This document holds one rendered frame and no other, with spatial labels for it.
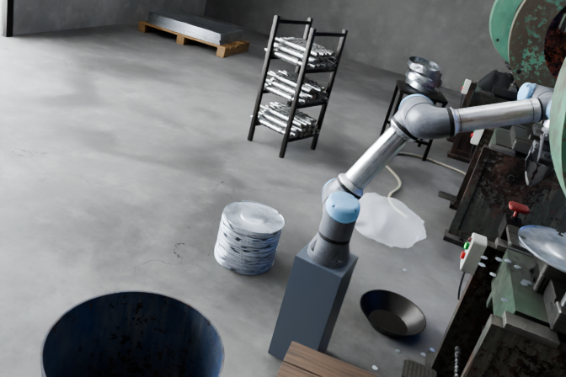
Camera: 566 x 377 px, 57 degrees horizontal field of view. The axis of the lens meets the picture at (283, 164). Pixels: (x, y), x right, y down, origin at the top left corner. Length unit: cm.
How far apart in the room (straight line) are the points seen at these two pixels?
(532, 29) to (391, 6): 546
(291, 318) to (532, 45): 181
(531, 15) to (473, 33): 530
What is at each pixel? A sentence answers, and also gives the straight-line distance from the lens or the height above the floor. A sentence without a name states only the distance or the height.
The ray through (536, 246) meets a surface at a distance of 174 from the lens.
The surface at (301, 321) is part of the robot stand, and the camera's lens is 197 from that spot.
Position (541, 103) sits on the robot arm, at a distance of 180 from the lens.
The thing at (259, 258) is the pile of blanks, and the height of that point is 9.
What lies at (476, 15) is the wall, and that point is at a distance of 820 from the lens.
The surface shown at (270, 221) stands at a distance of 247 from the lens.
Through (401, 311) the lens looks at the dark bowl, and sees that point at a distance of 256.
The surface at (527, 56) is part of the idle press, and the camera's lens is 295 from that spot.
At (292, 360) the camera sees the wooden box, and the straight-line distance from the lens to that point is 160.
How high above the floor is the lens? 142
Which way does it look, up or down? 23 degrees down
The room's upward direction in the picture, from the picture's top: 14 degrees clockwise
